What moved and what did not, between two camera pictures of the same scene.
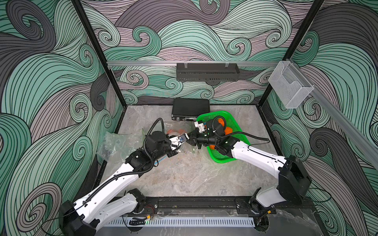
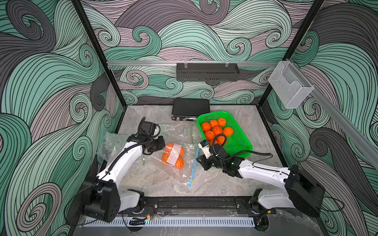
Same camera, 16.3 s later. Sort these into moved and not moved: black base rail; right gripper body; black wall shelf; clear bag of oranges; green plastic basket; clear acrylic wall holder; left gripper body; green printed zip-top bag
Moved: left gripper body; right gripper body; clear bag of oranges
Not moved: green printed zip-top bag; black base rail; green plastic basket; clear acrylic wall holder; black wall shelf
